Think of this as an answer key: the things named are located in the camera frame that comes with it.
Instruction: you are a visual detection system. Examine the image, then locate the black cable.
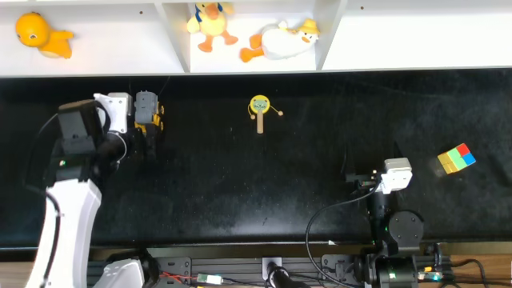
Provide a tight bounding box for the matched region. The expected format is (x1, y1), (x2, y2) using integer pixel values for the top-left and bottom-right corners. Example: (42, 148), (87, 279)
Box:
(23, 111), (64, 283)
(305, 182), (383, 288)

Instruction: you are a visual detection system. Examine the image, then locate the yellow rubber duck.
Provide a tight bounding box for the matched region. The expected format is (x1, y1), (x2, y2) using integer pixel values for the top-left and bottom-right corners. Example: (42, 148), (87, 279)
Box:
(14, 11), (75, 60)

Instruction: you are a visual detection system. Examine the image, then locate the many-coloured puzzle cube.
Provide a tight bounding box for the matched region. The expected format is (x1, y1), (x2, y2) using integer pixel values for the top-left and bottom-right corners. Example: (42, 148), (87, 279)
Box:
(436, 142), (478, 176)

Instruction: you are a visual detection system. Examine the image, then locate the grey and yellow toy truck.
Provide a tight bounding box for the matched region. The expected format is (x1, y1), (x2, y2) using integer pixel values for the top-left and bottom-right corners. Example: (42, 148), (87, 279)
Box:
(133, 90), (166, 139)

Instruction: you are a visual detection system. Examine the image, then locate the yellow wooden rattle drum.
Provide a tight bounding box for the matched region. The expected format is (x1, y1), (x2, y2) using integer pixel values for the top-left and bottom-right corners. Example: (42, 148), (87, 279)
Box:
(246, 94), (285, 135)

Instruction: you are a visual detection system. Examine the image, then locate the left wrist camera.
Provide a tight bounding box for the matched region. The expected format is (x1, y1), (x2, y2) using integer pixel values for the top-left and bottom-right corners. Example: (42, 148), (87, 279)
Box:
(93, 91), (134, 134)

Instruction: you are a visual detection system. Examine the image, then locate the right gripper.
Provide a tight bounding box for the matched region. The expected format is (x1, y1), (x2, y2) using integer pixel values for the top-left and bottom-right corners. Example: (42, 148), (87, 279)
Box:
(343, 141), (404, 190)

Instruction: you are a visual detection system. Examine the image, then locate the yellow plush duck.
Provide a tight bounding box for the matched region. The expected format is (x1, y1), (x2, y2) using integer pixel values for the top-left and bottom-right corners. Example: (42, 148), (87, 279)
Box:
(186, 2), (240, 54)

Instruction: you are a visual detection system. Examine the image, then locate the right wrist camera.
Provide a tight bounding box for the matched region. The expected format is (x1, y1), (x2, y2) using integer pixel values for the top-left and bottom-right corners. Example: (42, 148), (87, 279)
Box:
(378, 157), (414, 195)

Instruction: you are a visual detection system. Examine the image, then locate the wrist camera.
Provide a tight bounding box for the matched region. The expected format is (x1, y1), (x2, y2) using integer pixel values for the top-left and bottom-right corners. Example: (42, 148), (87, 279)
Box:
(93, 91), (134, 134)
(378, 157), (414, 195)

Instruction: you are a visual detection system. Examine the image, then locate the mounting rail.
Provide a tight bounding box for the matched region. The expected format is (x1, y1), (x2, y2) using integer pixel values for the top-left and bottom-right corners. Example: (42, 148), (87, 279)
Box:
(86, 250), (491, 288)

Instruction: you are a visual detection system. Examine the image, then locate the white shelf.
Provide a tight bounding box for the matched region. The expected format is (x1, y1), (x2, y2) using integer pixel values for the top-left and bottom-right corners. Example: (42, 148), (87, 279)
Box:
(0, 0), (512, 78)

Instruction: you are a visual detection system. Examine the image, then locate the white plush duck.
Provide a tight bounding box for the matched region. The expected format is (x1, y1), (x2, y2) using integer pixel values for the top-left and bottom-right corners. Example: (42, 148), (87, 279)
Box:
(239, 18), (322, 64)

